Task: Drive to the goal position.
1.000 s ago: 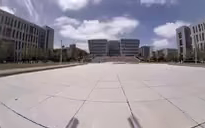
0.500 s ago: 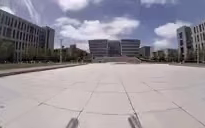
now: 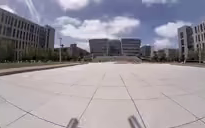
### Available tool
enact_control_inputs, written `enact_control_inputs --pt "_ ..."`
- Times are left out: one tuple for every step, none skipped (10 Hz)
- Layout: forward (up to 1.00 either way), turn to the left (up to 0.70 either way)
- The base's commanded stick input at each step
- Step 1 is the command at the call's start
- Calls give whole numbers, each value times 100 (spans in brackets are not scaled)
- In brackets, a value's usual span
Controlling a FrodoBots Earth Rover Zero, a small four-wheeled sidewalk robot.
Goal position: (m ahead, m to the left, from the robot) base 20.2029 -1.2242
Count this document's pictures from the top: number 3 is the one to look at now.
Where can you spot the wide stone steps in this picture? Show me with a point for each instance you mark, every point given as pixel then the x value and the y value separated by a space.
pixel 118 59

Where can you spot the grey twin-block building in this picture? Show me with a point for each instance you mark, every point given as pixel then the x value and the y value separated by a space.
pixel 114 47

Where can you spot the pale stone slab plaza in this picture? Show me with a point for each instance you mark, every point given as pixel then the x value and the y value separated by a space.
pixel 110 86

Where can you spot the low dark building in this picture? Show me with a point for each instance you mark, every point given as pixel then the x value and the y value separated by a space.
pixel 73 51

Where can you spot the lamp pole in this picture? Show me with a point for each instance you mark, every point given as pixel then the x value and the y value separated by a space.
pixel 60 50

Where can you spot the distant pale buildings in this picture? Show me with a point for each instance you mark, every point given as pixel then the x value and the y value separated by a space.
pixel 158 51

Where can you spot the robot's own part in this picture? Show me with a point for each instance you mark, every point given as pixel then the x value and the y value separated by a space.
pixel 134 122
pixel 72 124

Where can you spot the dark kerb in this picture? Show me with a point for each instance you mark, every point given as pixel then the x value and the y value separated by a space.
pixel 26 70

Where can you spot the grass strip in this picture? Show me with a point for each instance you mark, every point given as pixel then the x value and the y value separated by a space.
pixel 20 64

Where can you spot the pale multi-storey building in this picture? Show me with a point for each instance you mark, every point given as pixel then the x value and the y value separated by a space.
pixel 196 38

